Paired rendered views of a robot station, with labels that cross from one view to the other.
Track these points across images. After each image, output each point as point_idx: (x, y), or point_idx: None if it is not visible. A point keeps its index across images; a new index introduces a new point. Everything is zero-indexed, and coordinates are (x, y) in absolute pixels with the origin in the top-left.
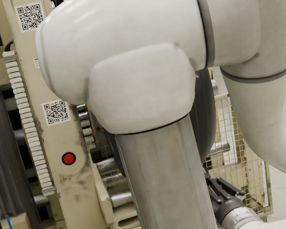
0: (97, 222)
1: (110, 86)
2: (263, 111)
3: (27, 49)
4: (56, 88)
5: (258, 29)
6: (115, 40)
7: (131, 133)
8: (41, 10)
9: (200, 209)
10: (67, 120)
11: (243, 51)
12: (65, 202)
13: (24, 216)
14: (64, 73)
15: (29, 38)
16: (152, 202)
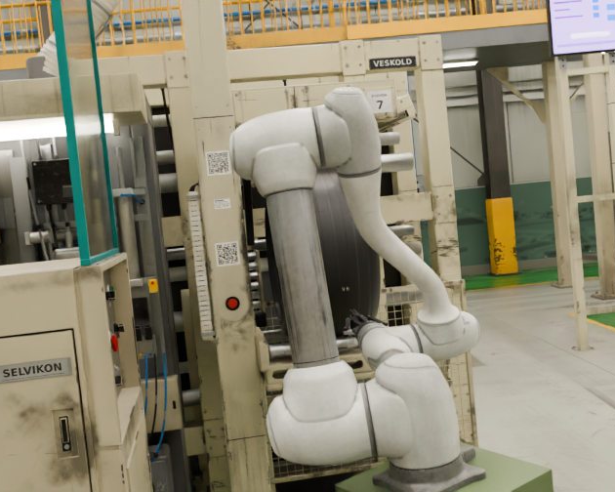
0: (252, 380)
1: (266, 162)
2: (360, 199)
3: (210, 190)
4: (236, 164)
5: (348, 143)
6: (270, 139)
7: (274, 193)
8: (227, 158)
9: (310, 244)
10: (236, 263)
11: (341, 154)
12: (222, 350)
13: (175, 376)
14: (242, 154)
15: (213, 181)
16: (282, 235)
